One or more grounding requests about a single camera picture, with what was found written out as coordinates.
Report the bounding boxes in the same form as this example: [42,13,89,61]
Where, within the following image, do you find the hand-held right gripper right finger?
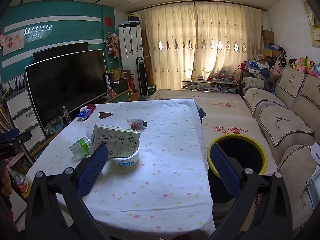
[209,144,295,240]

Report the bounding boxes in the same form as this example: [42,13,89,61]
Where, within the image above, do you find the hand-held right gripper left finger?
[25,144,112,240]

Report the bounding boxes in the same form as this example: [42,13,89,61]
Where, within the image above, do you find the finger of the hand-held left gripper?
[0,128,32,146]

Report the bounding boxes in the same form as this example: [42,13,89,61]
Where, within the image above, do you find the green and white can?
[69,137,92,162]

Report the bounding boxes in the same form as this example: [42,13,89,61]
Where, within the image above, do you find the black bin with yellow rim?
[207,134,268,204]

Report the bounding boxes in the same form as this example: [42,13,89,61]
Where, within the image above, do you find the white plastic bowl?
[112,142,141,168]

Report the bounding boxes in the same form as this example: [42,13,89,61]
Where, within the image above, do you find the pale green carton box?
[90,124,142,158]

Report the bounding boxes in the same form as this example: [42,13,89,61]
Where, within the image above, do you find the clear plastic box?
[47,117,64,134]

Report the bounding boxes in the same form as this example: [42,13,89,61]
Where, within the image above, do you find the clear water bottle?
[62,105,72,123]

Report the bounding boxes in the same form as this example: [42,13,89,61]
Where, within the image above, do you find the floral mattress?
[147,89,278,175]

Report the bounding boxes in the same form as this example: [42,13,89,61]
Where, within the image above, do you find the blue and white tissue pack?
[76,106,97,121]

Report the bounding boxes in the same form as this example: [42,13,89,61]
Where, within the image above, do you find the white dotted tablecloth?
[26,99,217,240]

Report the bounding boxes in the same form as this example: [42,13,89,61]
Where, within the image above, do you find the small red and white packet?
[126,119,148,130]

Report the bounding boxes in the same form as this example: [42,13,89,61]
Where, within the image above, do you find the large black television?
[25,49,108,129]

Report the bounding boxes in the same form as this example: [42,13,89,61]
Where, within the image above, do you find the beige sofa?
[240,66,320,233]

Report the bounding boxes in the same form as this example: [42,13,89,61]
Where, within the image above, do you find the pile of books and packets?
[197,75,239,92]

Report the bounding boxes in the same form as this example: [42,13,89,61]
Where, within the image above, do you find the black box with white print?
[104,71,113,93]

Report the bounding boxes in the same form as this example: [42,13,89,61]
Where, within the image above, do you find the glass coffee table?
[181,77,240,94]

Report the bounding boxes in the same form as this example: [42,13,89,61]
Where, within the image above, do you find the loose white papers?
[309,142,320,165]

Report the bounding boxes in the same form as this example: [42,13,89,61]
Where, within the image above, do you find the smaller black television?
[33,42,89,64]

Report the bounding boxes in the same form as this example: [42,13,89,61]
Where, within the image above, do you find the clear plastic folder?
[306,172,320,213]

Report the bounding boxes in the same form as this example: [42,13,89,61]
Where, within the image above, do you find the dark neck pillow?
[264,78,277,92]

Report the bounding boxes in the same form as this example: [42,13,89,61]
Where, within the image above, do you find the open cardboard box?
[119,69,135,81]

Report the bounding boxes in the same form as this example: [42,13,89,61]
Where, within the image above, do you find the blue bag with stars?
[246,60,270,72]

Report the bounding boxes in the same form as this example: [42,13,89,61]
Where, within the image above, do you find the brown wooden board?
[141,30,156,88]

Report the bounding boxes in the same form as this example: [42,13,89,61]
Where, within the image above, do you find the artificial flower decoration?
[104,30,120,58]

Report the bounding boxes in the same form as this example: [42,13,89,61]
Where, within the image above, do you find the row of plush toys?
[257,54,320,78]

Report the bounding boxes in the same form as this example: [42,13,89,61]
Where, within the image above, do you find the stack of cardboard boxes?
[262,29,275,57]

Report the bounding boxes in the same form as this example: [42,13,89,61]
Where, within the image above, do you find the cream embroidered curtain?
[191,1,263,80]
[136,2,198,90]

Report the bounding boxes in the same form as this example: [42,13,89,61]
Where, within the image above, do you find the white refrigerator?
[118,21,144,67]

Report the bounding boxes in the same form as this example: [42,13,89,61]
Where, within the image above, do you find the curtain rod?
[126,1,265,15]

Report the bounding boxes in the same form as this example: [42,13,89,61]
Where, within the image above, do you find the wall poster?
[2,29,25,56]

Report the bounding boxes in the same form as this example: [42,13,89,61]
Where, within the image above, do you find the crystal wall decoration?
[24,24,53,43]

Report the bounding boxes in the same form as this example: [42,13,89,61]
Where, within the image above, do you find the framed wall certificates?
[301,0,320,47]

